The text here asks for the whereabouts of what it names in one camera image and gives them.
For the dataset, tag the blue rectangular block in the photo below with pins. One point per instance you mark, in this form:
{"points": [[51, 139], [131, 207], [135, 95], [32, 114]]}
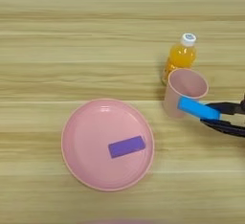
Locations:
{"points": [[199, 108]]}

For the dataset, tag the pink plastic cup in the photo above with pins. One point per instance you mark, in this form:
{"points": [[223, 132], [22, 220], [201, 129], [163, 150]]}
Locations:
{"points": [[173, 100]]}

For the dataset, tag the orange juice bottle white cap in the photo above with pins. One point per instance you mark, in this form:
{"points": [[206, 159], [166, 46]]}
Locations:
{"points": [[182, 55]]}

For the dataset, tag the pink round plate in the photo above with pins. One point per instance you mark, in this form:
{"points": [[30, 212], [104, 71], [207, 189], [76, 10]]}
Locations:
{"points": [[95, 157]]}

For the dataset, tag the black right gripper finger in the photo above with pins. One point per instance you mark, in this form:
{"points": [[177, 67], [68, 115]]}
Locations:
{"points": [[228, 128], [229, 107]]}

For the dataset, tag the purple rectangular block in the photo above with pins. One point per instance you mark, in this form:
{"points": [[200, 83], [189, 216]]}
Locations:
{"points": [[126, 146]]}

